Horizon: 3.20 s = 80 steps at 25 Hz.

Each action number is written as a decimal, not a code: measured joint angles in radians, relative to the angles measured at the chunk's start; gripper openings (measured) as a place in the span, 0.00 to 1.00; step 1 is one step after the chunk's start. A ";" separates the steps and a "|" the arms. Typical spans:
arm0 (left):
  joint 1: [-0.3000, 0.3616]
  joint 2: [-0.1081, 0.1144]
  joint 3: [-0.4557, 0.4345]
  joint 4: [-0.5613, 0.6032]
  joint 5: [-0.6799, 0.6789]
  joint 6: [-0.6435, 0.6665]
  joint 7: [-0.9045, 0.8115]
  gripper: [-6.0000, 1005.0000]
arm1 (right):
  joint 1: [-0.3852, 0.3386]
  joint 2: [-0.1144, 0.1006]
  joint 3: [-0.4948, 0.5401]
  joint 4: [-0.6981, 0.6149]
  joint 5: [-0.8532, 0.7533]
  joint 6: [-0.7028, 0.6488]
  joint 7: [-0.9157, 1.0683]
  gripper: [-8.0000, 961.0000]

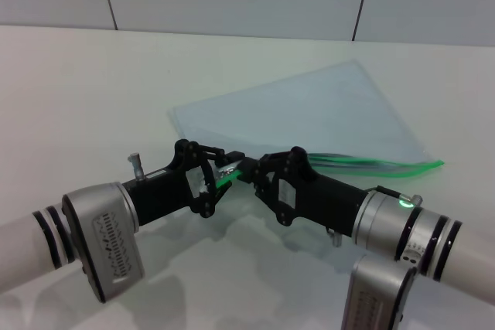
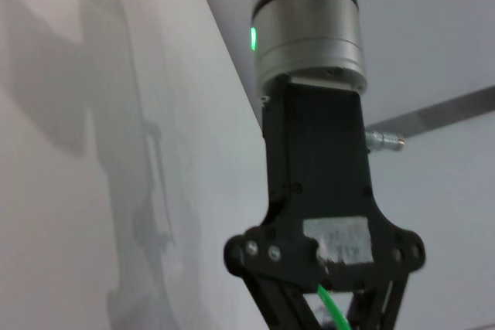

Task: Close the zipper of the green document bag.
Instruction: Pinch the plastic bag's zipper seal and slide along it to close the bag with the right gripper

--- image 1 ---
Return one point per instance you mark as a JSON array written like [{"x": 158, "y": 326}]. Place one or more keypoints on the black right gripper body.
[{"x": 325, "y": 202}]

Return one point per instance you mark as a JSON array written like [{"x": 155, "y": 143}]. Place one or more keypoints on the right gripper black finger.
[
  {"x": 267, "y": 160},
  {"x": 267, "y": 200}
]

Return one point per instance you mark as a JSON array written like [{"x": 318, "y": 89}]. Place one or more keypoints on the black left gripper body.
[{"x": 162, "y": 194}]

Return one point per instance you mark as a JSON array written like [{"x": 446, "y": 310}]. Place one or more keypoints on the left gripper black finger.
[
  {"x": 216, "y": 196},
  {"x": 226, "y": 155}
]

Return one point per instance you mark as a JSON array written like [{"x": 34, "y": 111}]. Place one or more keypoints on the clear document bag green zipper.
[{"x": 309, "y": 113}]

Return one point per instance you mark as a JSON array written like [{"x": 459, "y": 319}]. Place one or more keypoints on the white and silver left arm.
[{"x": 23, "y": 245}]

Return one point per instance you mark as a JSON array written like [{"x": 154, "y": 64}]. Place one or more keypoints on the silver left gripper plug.
[{"x": 136, "y": 167}]

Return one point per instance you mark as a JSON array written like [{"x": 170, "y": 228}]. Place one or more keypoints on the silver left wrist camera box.
[{"x": 108, "y": 241}]

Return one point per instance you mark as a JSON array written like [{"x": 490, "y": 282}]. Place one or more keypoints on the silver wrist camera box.
[
  {"x": 371, "y": 299},
  {"x": 108, "y": 241}
]

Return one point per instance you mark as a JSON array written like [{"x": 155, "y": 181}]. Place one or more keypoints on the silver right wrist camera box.
[{"x": 371, "y": 299}]

